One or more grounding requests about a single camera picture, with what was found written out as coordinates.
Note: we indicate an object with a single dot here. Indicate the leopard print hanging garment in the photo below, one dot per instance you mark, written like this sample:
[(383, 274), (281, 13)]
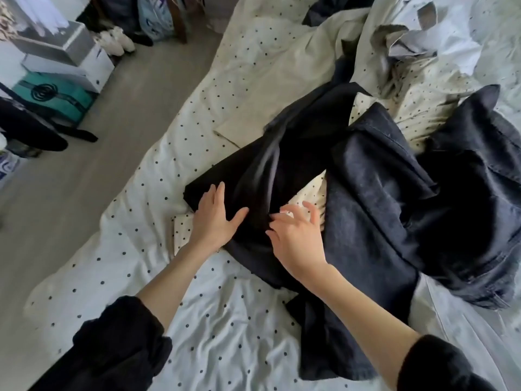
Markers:
[(8, 24)]

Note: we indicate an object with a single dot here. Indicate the person's right hand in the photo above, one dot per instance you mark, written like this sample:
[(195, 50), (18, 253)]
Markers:
[(299, 240)]

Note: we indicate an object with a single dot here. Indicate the colourful poster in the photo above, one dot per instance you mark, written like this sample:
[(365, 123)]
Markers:
[(8, 168)]

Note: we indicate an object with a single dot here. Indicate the blue denim jeans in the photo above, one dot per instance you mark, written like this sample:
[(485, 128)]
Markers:
[(334, 8)]

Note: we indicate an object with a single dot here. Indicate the white hanging garment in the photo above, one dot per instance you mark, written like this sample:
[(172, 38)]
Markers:
[(37, 12)]

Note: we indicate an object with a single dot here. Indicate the white shoe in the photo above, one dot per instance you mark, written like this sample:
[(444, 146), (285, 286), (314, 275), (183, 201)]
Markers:
[(108, 44), (124, 38)]

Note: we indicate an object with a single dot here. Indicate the cream polka dot pants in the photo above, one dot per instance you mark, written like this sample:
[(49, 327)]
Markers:
[(423, 101)]

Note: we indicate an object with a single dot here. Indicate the teal green box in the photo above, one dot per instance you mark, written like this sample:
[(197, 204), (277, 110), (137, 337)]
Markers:
[(57, 93)]

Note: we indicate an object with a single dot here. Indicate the blue patterned bag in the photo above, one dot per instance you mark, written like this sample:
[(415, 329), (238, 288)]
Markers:
[(155, 16)]

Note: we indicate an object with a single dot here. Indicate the grey bedside cabinet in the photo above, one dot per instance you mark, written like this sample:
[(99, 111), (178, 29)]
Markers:
[(221, 10)]

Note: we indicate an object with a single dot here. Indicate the dark blue bin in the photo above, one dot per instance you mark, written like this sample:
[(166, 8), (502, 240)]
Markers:
[(122, 12)]

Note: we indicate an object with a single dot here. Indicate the white polka dot pants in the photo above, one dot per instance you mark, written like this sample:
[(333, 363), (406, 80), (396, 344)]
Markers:
[(439, 36)]

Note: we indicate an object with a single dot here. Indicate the wooden post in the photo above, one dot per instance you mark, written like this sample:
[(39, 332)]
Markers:
[(177, 20)]

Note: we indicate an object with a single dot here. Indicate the dark navy jeans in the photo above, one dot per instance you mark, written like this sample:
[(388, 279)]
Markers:
[(480, 191)]

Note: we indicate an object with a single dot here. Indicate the person's left hand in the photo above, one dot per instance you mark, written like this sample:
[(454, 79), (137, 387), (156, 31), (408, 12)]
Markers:
[(212, 224)]

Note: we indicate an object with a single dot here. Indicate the white dotted bed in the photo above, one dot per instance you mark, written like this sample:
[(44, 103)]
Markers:
[(163, 183)]

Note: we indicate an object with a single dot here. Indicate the black hanging trousers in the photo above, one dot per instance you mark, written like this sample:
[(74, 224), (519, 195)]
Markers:
[(32, 126)]

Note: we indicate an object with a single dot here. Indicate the white cardboard box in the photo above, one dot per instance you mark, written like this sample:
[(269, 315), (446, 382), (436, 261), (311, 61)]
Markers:
[(73, 65)]

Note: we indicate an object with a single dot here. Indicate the person's right forearm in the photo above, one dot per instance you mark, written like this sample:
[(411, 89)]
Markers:
[(358, 321)]

